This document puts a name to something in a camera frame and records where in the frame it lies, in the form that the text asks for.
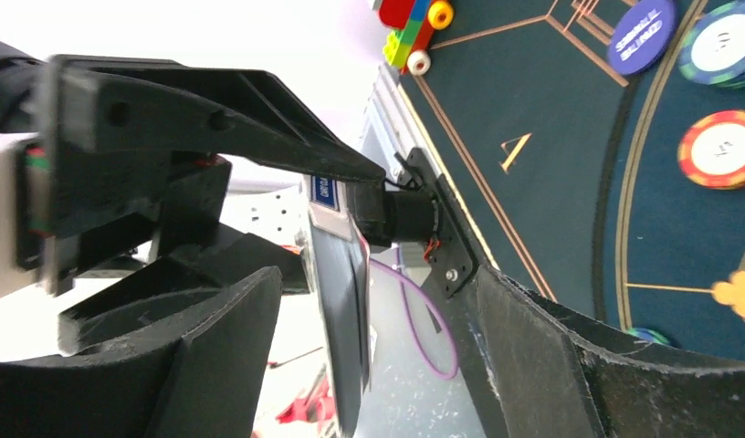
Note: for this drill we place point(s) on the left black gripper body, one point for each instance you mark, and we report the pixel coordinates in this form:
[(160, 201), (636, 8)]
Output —
[(180, 274)]

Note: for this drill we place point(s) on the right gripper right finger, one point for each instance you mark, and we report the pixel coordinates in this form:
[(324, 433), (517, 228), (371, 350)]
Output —
[(561, 374)]

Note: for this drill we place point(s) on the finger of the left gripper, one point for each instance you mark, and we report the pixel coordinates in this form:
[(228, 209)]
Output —
[(135, 140)]

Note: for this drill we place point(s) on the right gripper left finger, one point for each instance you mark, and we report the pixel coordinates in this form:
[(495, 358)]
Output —
[(195, 374)]

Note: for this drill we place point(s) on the teal poker chip stack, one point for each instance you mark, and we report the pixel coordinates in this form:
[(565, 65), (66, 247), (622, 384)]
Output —
[(650, 335)]

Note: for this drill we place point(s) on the blue playing card deck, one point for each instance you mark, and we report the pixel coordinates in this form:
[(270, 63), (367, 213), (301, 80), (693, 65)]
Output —
[(336, 260)]

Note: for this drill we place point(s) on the orange chips seat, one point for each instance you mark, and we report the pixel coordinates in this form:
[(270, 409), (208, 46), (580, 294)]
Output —
[(712, 152)]

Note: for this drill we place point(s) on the purple small blind button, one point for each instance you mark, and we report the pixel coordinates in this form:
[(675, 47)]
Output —
[(642, 36)]

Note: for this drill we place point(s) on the teal chips seat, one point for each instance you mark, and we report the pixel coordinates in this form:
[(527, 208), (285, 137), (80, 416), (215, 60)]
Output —
[(713, 51)]

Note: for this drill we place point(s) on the round blue poker mat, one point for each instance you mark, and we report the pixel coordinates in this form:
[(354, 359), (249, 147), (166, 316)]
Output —
[(666, 240)]

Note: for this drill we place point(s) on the dark green rectangular poker mat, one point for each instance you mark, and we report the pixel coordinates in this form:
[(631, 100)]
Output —
[(520, 103)]

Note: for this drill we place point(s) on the colourful lego toy car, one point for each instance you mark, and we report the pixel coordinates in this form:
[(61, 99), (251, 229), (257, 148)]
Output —
[(412, 24)]

